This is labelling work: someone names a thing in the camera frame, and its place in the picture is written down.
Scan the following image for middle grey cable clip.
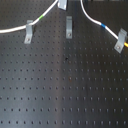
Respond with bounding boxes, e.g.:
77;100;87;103
66;16;72;39

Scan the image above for grey cable clip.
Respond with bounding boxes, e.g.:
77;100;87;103
58;0;67;10
66;16;72;39
114;29;127;53
24;20;33;44

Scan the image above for left grey cable clip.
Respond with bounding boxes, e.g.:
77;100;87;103
24;20;33;44

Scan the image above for white cable with coloured marks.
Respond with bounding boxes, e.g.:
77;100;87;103
0;0;128;47

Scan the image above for top grey cable clip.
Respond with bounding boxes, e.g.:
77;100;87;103
58;0;67;10

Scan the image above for right grey cable clip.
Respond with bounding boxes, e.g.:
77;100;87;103
114;29;127;53

